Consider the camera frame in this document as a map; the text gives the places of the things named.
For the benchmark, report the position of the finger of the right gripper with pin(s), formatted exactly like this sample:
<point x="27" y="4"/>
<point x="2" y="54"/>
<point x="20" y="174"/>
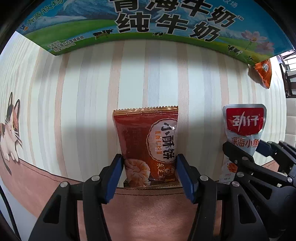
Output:
<point x="246" y="164"/>
<point x="282" y="153"/>

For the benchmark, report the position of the striped cat table cloth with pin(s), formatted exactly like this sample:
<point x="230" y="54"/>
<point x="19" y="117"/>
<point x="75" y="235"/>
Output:
<point x="67" y="101"/>

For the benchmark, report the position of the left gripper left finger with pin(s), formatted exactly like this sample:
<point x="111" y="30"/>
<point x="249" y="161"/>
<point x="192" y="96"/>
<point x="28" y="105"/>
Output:
<point x="97" y="191"/>

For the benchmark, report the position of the dark wooden chair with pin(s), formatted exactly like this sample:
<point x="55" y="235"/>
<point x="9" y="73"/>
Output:
<point x="287" y="66"/>

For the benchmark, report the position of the orange chip bag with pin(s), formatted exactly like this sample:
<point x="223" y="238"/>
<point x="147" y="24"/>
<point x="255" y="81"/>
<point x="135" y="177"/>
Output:
<point x="264" y="70"/>

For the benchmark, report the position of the red shrimp cracker packet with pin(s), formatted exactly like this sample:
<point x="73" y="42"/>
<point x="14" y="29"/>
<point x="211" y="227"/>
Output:
<point x="148" y="142"/>

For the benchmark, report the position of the red white fish snack packet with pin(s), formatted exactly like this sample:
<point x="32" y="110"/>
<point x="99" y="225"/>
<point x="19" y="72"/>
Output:
<point x="244" y="124"/>

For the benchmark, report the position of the white quilted chair right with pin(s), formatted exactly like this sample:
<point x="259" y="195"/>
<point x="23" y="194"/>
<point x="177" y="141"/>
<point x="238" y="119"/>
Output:
<point x="290" y="132"/>

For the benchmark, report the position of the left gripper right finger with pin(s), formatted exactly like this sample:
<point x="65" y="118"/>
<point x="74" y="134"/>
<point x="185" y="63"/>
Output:
<point x="202" y="191"/>

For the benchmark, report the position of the cardboard milk box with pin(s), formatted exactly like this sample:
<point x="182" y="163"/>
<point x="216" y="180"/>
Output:
<point x="241" y="29"/>

